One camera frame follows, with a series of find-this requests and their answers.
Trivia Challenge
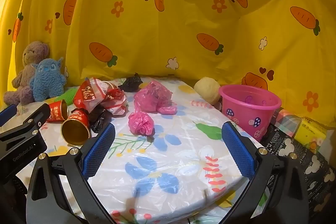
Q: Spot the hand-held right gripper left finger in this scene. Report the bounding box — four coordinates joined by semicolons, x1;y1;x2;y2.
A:
26;123;116;224

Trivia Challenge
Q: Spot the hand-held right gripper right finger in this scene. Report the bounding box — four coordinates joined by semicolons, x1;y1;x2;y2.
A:
222;121;310;224

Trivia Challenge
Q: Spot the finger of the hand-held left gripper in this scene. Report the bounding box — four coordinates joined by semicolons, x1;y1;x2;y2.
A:
0;105;17;126
0;103;51;147

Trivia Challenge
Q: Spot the large black plastic bag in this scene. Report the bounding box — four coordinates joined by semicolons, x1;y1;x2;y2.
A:
88;106;113;133

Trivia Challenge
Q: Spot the pink plastic bucket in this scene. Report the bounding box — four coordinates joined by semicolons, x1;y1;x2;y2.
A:
218;84;282;143

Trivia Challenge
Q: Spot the small pink plastic bag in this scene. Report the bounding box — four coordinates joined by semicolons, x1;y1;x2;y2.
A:
128;112;155;136

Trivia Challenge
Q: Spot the small red gold paper cup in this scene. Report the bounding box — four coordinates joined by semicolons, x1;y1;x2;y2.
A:
47;99;69;123

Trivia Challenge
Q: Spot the large red gold paper cup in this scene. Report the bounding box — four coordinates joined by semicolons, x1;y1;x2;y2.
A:
61;109;91;146

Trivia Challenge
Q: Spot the green foam net sleeve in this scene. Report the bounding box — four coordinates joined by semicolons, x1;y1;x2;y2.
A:
54;89;76;106

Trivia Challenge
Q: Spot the blue plush monster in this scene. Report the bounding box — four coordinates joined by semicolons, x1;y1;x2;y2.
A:
29;57;69;102

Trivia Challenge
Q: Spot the red white crumpled plastic bag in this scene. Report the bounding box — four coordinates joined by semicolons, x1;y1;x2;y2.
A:
101;88;128;116

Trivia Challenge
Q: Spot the pastel checkered box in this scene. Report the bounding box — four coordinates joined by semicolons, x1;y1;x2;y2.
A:
273;109;302;135

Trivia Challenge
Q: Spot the clear bag with red print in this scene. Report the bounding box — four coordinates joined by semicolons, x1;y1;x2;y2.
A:
73;77;108;111

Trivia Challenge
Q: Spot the purple teddy bear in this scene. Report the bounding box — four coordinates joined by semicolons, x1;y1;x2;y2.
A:
3;41;50;106

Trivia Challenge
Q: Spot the orange white paper cup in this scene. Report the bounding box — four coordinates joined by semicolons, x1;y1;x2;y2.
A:
102;80;119;90

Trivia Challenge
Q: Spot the cream plush ball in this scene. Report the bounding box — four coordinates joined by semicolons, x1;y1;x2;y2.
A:
194;76;221;106

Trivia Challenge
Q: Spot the large pink plastic bag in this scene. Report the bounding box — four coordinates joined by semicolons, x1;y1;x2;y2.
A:
133;80;177;115

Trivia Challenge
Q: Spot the small black plastic bag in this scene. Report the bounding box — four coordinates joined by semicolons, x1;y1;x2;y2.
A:
118;72;143;93

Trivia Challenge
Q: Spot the yellow tissue pack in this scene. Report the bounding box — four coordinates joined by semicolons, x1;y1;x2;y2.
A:
294;117;327;153

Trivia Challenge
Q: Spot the black printed cloth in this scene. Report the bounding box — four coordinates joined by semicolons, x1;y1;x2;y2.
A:
259;122;334;224

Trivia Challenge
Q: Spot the yellow carrot print curtain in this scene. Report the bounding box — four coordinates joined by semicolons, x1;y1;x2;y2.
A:
0;0;336;119

